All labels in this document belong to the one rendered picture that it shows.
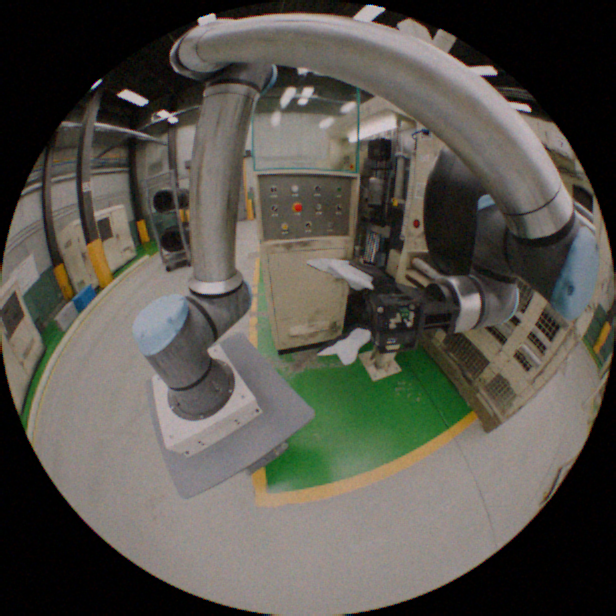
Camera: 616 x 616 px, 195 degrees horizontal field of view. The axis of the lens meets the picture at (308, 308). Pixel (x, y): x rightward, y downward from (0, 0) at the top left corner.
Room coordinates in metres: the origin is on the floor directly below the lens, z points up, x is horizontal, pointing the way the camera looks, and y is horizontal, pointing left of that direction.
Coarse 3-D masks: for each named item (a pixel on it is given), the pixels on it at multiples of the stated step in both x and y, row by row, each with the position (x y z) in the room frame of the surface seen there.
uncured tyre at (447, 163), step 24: (432, 168) 0.55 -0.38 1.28; (456, 168) 0.45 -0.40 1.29; (432, 192) 0.51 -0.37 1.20; (456, 192) 0.43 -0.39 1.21; (480, 192) 0.36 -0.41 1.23; (432, 216) 0.51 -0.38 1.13; (456, 216) 0.42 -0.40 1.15; (432, 240) 0.51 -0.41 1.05; (456, 240) 0.42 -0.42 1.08; (456, 264) 0.43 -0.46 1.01
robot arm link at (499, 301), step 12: (468, 276) 0.20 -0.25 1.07; (480, 276) 0.19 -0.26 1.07; (480, 288) 0.17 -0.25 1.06; (492, 288) 0.16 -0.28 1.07; (504, 288) 0.15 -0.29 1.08; (516, 288) 0.16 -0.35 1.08; (480, 300) 0.15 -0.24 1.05; (492, 300) 0.15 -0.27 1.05; (504, 300) 0.14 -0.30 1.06; (516, 300) 0.14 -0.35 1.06; (480, 312) 0.14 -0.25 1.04; (492, 312) 0.14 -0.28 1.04; (504, 312) 0.14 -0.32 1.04; (480, 324) 0.14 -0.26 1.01; (492, 324) 0.15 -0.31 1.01
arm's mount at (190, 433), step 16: (224, 352) 0.37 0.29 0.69; (224, 368) 0.30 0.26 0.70; (160, 384) 0.20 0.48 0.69; (240, 384) 0.25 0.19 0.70; (160, 400) 0.15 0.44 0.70; (224, 400) 0.19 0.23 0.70; (240, 400) 0.19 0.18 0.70; (160, 416) 0.10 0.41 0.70; (176, 416) 0.11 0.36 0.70; (192, 416) 0.12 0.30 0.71; (208, 416) 0.13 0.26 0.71; (224, 416) 0.14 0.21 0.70; (240, 416) 0.16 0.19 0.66; (256, 416) 0.19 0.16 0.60; (176, 432) 0.07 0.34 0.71; (192, 432) 0.08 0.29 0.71; (208, 432) 0.10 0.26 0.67; (224, 432) 0.12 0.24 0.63; (176, 448) 0.03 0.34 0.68; (192, 448) 0.04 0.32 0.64
